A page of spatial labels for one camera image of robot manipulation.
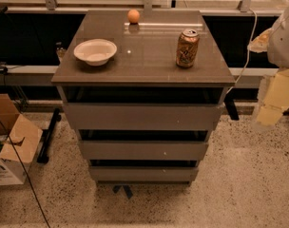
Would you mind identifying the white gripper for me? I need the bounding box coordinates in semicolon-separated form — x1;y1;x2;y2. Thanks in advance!
252;69;289;131

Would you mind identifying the grey bottom drawer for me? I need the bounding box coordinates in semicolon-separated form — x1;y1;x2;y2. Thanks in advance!
88;166;198;182

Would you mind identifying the grey drawer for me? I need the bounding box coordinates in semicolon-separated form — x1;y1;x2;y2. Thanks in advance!
63;103;221;130
88;166;198;182
79;141;208;161

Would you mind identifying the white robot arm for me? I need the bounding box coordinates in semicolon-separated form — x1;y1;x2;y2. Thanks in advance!
247;6;289;131

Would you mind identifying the grey drawer cabinet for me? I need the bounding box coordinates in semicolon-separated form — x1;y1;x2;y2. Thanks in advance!
50;9;237;187

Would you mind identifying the grey middle drawer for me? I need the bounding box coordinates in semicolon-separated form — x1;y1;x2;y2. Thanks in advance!
79;141;208;161

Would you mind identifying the grey top drawer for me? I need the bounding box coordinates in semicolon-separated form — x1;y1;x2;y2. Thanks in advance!
63;103;221;130

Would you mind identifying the open cardboard box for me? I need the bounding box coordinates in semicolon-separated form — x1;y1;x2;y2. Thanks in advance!
0;94;43;186

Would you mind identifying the black stand leg right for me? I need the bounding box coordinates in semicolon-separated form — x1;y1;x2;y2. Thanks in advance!
224;94;240;121

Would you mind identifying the black stand leg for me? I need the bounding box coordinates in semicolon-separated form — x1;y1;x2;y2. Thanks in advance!
224;94;240;121
37;108;62;163

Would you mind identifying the golden soda can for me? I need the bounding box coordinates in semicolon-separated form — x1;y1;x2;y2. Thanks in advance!
176;28;200;67

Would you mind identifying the orange ball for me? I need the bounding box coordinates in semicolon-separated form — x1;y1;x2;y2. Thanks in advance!
127;9;140;24

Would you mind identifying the white bowl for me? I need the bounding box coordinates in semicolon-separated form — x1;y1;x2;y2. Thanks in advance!
74;39;117;67

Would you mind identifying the black stand leg left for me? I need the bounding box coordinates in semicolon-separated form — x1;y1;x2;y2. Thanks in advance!
37;108;62;163

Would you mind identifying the white cable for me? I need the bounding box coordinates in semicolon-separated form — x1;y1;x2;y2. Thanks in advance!
225;9;259;95

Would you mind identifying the metal window frame rail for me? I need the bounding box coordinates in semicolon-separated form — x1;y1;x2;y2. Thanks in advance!
0;0;289;17

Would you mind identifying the black floor cable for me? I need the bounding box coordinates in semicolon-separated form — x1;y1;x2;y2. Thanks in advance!
0;108;51;228

